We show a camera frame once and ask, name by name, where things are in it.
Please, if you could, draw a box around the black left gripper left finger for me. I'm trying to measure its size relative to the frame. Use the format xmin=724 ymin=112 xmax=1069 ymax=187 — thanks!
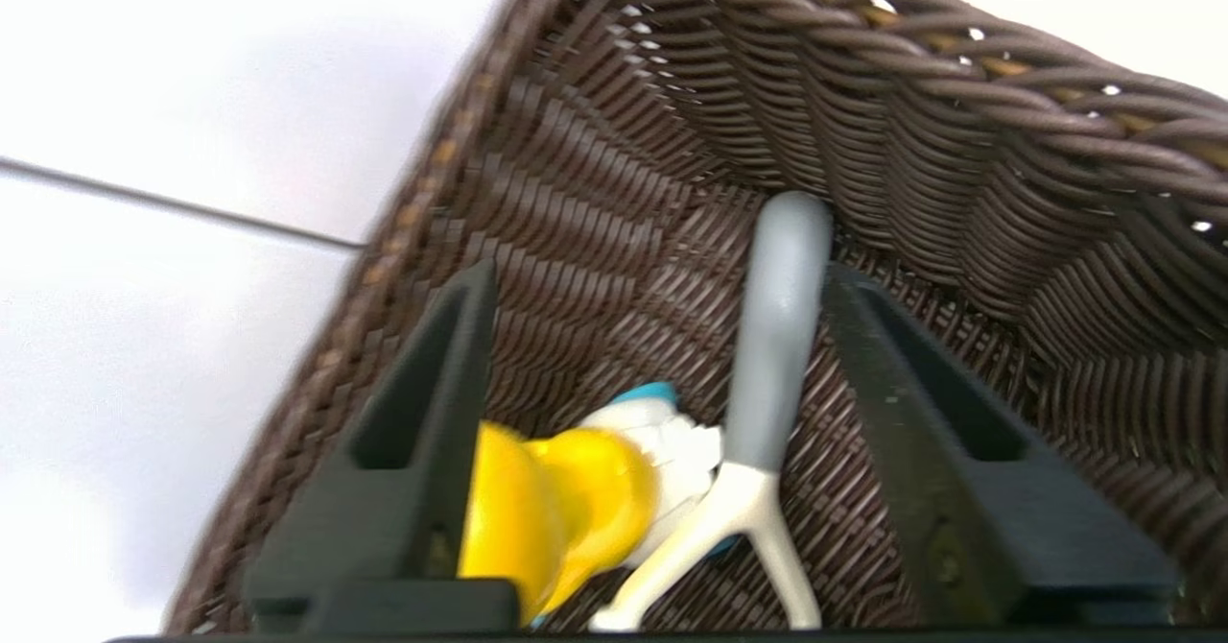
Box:
xmin=242 ymin=259 xmax=524 ymax=634

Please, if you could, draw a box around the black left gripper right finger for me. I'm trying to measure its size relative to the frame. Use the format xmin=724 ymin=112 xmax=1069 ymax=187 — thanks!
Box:
xmin=823 ymin=261 xmax=1181 ymax=630

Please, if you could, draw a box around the yellow duck toy car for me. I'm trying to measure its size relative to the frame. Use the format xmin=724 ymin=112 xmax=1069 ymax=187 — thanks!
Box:
xmin=457 ymin=381 xmax=740 ymax=627

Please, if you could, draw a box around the grey handled white peeler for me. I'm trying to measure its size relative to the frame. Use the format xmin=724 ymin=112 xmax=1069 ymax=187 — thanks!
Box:
xmin=587 ymin=190 xmax=834 ymax=632

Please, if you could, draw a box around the dark brown wicker basket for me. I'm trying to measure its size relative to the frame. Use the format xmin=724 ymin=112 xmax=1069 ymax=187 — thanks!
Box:
xmin=163 ymin=0 xmax=1228 ymax=636

